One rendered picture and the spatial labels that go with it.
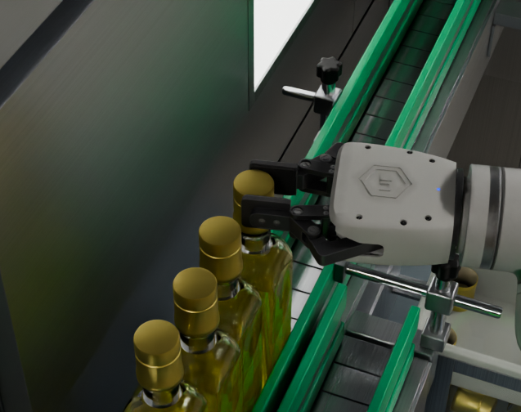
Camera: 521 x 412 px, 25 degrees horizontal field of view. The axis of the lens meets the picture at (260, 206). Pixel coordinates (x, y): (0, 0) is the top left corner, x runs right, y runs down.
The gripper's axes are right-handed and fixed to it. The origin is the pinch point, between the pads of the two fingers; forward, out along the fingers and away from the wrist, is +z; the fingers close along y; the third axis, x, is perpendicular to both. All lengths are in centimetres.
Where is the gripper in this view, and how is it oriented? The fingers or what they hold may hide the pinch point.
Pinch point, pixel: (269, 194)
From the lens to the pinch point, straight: 98.4
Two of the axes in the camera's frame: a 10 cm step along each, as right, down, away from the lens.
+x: 0.0, 7.1, 7.0
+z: -9.9, -1.0, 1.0
